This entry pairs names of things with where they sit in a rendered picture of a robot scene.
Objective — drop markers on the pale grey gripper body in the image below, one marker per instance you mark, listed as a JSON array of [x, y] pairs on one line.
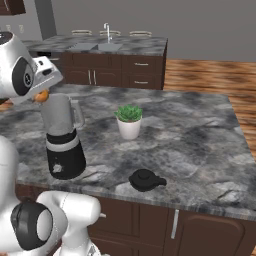
[[46, 81]]

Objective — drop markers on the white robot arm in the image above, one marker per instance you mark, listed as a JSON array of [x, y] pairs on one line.
[[75, 213]]

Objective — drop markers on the orange tangerine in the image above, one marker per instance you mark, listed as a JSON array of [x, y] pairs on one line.
[[41, 97]]

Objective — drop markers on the grey blender with black base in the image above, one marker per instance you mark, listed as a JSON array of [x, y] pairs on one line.
[[63, 146]]

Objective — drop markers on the black blender lid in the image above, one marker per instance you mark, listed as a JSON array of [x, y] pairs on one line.
[[144, 180]]

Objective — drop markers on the black dishwasher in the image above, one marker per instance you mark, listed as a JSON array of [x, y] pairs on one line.
[[50, 56]]

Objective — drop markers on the grey sink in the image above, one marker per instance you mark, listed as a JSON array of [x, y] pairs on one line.
[[95, 47]]

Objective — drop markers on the pale round stool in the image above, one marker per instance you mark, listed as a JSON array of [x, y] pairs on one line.
[[140, 33], [115, 33], [81, 32]]

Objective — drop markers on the dark brown island cupboards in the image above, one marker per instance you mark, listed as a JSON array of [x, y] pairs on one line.
[[113, 70]]

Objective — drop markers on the silver tap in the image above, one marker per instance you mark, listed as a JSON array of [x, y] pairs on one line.
[[107, 31]]

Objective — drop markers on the green plant in white pot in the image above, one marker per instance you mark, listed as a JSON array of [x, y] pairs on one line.
[[129, 125]]

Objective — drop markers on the dark brown cupboard door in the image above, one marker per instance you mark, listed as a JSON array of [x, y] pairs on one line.
[[133, 226], [213, 236]]

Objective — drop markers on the white wall socket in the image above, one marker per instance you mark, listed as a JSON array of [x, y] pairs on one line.
[[8, 27], [21, 29]]

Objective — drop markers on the dark brown wall cupboard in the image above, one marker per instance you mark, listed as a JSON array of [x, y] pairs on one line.
[[11, 6]]

